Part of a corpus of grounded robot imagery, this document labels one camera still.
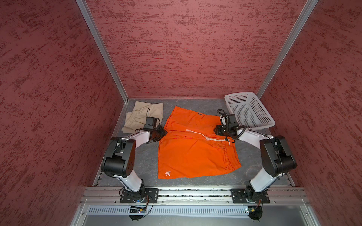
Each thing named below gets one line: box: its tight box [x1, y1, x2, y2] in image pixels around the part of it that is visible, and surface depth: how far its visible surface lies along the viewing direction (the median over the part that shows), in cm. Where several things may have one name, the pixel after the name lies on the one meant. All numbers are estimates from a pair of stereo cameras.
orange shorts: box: [157, 105, 242, 179], surface depth 92 cm
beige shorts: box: [121, 100, 164, 134], surface depth 107 cm
